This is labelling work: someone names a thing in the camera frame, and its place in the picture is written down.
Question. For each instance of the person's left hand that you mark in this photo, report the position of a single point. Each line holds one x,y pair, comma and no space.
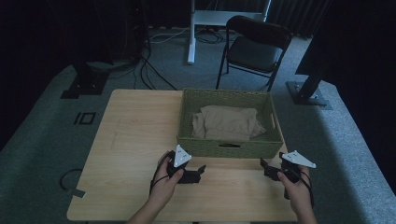
165,186

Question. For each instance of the white metal desk frame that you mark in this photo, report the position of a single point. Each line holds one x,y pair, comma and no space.
199,18

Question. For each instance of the green woven basket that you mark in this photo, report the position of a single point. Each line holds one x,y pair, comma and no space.
190,124

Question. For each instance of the black floor tape marking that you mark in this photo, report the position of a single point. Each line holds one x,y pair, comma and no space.
84,118

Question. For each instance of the black folding chair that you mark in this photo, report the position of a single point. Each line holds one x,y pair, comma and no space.
253,53

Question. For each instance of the khaki pants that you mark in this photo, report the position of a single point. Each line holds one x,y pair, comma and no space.
227,123

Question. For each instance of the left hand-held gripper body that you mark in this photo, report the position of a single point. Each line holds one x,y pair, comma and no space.
182,165

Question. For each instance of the black stand with base plate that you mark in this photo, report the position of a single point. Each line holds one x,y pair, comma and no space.
308,90
85,81

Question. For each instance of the grey tape piece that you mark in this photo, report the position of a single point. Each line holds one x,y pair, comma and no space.
79,193

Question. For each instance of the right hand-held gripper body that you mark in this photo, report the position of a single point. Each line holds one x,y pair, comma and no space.
292,168

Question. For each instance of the person's right hand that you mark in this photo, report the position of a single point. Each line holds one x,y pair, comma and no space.
295,193

